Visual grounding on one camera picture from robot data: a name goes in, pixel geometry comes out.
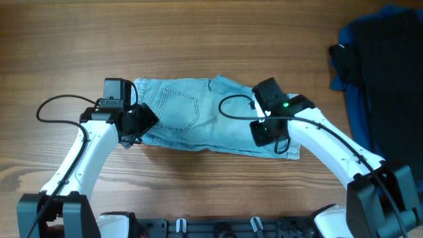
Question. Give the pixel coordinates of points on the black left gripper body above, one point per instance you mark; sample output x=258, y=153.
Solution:
x=141, y=120

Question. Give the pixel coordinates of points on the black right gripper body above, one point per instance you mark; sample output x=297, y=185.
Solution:
x=264, y=133

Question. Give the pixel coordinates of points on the light blue denim shorts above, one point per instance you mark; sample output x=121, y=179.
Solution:
x=198, y=114

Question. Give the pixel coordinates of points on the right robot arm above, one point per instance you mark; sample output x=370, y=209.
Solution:
x=382, y=200

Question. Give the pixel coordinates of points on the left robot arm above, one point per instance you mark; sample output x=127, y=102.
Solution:
x=62, y=208

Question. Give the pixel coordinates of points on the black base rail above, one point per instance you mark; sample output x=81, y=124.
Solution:
x=218, y=228

